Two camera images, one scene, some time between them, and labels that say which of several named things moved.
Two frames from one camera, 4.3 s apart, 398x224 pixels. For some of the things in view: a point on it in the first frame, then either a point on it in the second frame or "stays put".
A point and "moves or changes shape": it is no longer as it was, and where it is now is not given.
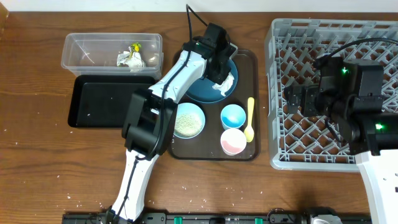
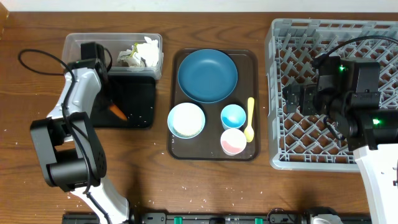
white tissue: (226, 86) -> (149, 51)
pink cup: (233, 141) stays put
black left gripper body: (222, 69) -> (104, 101)
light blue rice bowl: (189, 121) stays put
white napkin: (135, 64) moves or changes shape
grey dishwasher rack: (293, 46) stays put
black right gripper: (302, 101) stays put
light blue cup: (232, 116) stays put
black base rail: (275, 216) stays put
